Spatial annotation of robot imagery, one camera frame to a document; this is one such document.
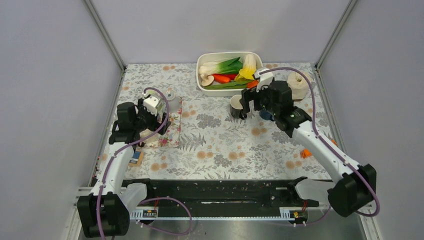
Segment toy orange carrot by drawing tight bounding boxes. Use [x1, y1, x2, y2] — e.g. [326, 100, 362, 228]
[246, 80, 259, 89]

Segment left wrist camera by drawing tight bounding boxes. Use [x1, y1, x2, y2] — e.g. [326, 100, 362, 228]
[142, 94, 165, 116]

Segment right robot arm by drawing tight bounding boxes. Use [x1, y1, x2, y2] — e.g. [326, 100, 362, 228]
[239, 81, 377, 217]

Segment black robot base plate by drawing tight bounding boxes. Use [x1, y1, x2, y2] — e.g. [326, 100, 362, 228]
[122, 178, 319, 218]

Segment toy mushroom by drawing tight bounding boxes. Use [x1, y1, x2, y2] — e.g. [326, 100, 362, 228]
[200, 74, 215, 88]

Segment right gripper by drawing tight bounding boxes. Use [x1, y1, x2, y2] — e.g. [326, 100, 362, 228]
[239, 82, 279, 116]

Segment toy bok choy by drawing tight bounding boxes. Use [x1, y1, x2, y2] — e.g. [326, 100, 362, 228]
[198, 57, 243, 76]

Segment light grey-blue mug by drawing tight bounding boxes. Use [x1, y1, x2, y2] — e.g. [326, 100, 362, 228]
[165, 88, 182, 113]

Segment toy green bean pods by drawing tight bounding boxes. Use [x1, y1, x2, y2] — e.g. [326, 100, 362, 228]
[204, 80, 253, 90]

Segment orange clip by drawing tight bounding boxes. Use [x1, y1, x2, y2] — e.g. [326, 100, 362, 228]
[300, 139, 338, 159]

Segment dark blue mug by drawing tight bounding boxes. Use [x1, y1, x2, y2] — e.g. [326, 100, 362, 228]
[259, 109, 274, 122]

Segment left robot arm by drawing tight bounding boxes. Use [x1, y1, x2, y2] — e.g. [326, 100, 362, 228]
[76, 94, 171, 240]

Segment floral serving tray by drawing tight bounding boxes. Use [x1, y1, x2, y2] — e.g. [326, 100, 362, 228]
[143, 96, 182, 148]

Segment toy yellow napa cabbage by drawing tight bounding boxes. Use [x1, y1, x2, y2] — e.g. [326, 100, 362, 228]
[234, 53, 257, 82]

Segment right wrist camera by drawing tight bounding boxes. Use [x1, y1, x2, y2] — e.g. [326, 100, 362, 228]
[252, 66, 275, 92]

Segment aluminium frame rail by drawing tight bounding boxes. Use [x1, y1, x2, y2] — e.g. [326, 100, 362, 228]
[82, 0, 126, 72]

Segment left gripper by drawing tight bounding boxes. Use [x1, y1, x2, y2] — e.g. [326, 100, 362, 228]
[133, 98, 171, 135]

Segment toy red chili pepper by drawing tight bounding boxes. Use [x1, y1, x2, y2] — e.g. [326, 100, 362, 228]
[212, 74, 237, 84]

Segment blue card box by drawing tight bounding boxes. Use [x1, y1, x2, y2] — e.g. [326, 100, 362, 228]
[128, 150, 144, 167]

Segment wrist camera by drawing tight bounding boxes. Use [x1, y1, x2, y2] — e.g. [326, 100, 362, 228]
[142, 94, 165, 116]
[252, 66, 275, 92]

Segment white rectangular dish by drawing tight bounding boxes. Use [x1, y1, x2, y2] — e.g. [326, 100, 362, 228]
[196, 51, 263, 97]

